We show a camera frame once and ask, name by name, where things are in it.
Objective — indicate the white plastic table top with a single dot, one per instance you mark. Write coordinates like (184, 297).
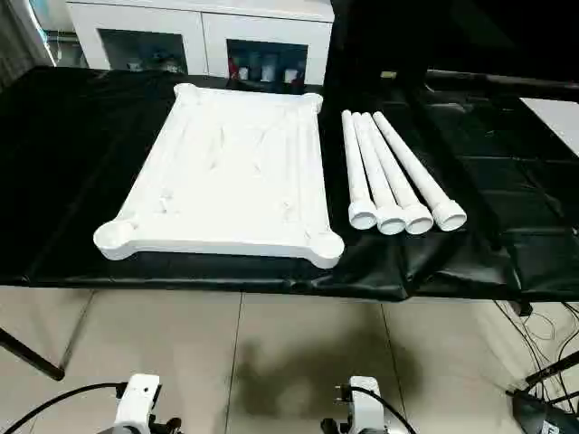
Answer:
(226, 181)

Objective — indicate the black metal table leg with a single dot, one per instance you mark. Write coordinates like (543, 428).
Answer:
(31, 355)

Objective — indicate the black device box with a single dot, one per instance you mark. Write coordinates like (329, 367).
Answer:
(543, 413)

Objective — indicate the black work mat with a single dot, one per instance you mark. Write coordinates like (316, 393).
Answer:
(68, 181)

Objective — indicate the white mug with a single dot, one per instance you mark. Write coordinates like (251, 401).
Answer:
(290, 75)
(243, 73)

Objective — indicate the yellowish label tag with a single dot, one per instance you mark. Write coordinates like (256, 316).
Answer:
(389, 74)

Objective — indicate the small white figurine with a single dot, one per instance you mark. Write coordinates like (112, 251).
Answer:
(134, 66)

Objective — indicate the white blue patterned container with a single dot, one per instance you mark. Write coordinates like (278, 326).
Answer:
(268, 68)

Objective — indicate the red bottle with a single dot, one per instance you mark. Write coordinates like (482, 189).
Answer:
(233, 68)

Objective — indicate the white flat board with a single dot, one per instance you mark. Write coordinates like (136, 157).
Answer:
(556, 122)

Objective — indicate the white glass door cabinet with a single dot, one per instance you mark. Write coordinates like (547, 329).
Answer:
(203, 27)

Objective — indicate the grey curtain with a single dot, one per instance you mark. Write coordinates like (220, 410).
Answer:
(18, 36)

